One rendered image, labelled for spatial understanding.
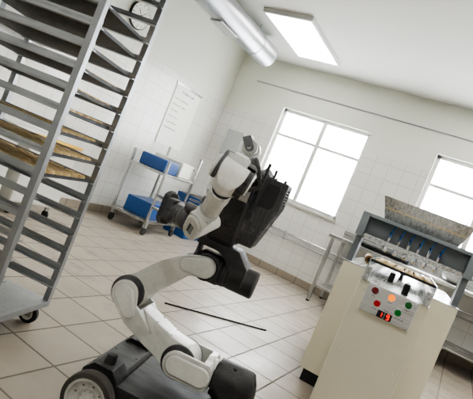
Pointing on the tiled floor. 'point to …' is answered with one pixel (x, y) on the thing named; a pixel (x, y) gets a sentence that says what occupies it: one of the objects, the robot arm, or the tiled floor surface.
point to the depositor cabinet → (353, 269)
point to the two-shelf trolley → (150, 195)
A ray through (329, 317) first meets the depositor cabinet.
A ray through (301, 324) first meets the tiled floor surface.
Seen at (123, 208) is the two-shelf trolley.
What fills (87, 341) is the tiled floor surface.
